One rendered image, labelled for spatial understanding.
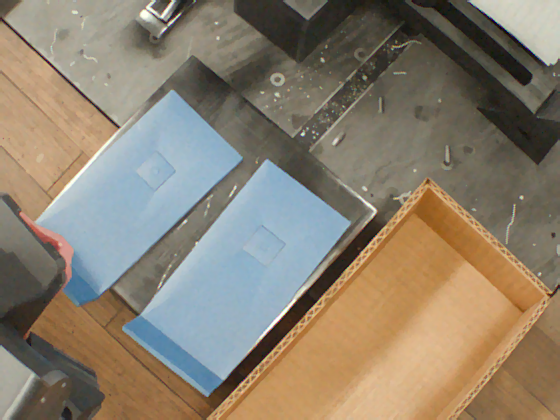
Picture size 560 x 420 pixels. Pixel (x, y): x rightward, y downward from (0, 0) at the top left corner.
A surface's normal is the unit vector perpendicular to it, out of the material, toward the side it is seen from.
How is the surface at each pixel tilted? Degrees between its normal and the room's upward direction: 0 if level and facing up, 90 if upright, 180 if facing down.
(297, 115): 0
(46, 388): 84
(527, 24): 1
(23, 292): 60
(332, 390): 0
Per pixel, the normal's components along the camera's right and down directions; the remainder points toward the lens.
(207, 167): 0.05, -0.25
